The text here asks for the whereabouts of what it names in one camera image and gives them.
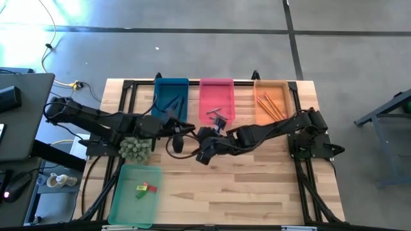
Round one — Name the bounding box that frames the blue pen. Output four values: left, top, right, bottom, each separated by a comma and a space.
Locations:
163, 95, 180, 110

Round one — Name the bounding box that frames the grey metal side table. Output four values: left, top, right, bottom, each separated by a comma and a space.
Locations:
354, 88, 411, 189

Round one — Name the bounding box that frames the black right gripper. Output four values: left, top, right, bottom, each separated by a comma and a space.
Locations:
195, 117, 232, 166

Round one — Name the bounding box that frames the pink translucent plastic bin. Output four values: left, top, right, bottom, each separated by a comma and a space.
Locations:
198, 77, 237, 125

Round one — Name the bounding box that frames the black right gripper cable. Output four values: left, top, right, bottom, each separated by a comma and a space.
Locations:
165, 133, 206, 160

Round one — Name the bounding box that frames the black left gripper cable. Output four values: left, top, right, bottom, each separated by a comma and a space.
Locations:
139, 94, 159, 117

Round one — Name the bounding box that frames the black aluminium table frame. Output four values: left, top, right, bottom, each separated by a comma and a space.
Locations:
76, 69, 346, 231

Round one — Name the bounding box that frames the blue plastic bin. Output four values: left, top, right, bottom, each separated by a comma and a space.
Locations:
150, 77, 190, 124

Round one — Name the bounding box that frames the grey desk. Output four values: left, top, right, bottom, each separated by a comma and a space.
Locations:
0, 73, 56, 162

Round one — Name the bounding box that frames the teal translucent plastic bin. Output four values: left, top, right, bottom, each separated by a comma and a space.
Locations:
107, 164, 164, 229

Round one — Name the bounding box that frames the white paper sheet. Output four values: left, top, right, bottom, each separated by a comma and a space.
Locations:
69, 132, 91, 160

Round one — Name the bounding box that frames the black box device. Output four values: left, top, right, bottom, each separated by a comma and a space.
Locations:
0, 85, 22, 114

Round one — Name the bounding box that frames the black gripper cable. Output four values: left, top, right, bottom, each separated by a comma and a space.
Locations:
139, 94, 159, 117
165, 133, 206, 160

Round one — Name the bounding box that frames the beige mug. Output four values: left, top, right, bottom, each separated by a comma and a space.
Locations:
46, 172, 79, 189

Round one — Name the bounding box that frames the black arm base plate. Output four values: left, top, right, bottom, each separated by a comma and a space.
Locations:
78, 131, 125, 158
286, 131, 346, 160

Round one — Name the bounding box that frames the orange translucent plastic bin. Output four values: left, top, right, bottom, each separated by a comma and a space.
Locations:
253, 80, 295, 126

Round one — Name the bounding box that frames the black desk beam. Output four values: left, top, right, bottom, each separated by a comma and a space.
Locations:
30, 139, 87, 173

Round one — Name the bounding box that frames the yellow floor cable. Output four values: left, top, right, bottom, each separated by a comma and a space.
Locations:
38, 0, 76, 88

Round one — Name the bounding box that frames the black computer mouse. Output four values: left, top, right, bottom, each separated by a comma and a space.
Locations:
2, 171, 33, 203

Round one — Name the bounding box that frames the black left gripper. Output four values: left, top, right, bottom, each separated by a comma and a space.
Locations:
160, 108, 197, 153

